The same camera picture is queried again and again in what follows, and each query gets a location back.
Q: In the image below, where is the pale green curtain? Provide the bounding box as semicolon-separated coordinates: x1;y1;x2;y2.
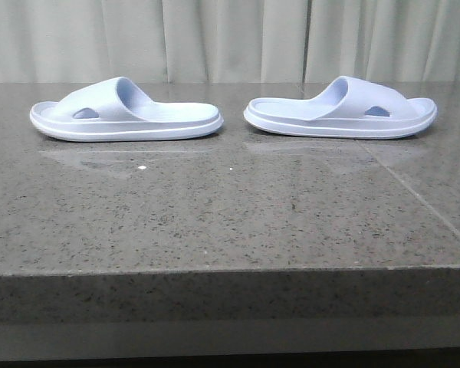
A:
0;1;460;83

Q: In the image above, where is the light blue slipper image-right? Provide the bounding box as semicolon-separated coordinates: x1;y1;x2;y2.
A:
243;76;437;140

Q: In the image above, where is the light blue slipper image-left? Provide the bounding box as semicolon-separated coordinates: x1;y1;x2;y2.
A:
30;77;223;142

